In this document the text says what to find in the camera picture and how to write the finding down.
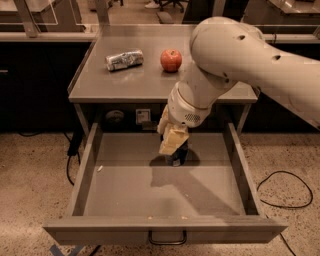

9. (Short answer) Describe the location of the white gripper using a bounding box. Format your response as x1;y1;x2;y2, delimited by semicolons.
157;81;211;155

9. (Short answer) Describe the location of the blue pepsi can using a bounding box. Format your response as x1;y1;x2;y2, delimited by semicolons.
165;141;188;167

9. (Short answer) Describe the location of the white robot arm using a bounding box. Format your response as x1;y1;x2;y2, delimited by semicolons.
157;17;320;155

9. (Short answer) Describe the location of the grey cabinet counter unit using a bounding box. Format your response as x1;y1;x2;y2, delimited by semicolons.
67;23;261;138

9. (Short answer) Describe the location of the crushed silver foil can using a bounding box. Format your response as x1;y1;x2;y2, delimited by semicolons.
105;50;144;71

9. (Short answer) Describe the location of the grey open top drawer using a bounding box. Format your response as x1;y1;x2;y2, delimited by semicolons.
44;124;287;245

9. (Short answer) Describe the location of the white label tag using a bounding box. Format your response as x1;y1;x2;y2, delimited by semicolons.
136;109;151;125

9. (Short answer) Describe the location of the red apple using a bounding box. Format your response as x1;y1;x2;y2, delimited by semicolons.
160;49;182;73

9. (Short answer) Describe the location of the blue tape on floor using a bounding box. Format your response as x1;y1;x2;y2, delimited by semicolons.
49;245;84;256

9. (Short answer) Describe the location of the black cable on left floor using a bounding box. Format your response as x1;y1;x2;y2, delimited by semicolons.
16;130;83;187

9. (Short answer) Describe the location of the black cable on floor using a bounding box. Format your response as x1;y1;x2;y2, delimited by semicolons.
16;130;83;187
256;170;314;256

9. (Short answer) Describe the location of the black metal drawer handle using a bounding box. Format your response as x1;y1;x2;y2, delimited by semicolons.
148;231;187;246

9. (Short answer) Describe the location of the black cable on right floor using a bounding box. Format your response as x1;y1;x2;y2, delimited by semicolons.
256;170;314;256

